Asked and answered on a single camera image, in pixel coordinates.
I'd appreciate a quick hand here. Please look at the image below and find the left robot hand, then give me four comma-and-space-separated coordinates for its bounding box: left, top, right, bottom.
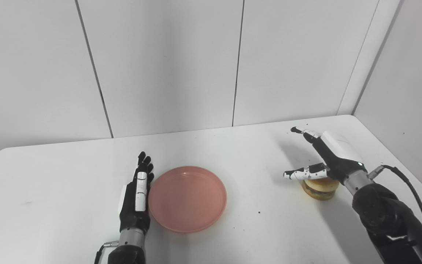
118, 151, 155, 235

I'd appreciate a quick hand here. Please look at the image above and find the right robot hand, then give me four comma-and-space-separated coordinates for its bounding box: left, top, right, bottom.
284, 126, 368, 186

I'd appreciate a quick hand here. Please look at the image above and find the toy hamburger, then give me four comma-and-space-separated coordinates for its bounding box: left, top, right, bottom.
301, 177, 340, 201

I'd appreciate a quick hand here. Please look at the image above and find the pink round plate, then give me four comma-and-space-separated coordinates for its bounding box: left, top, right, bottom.
148, 166, 228, 234

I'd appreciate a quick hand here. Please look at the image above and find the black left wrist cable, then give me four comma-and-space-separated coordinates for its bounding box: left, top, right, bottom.
94, 241, 120, 264

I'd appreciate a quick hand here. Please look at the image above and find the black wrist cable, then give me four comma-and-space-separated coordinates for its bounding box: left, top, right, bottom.
369, 165, 422, 241
94, 241, 120, 264

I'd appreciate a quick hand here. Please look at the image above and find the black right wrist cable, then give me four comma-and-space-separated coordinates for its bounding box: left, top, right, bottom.
369, 165, 422, 241

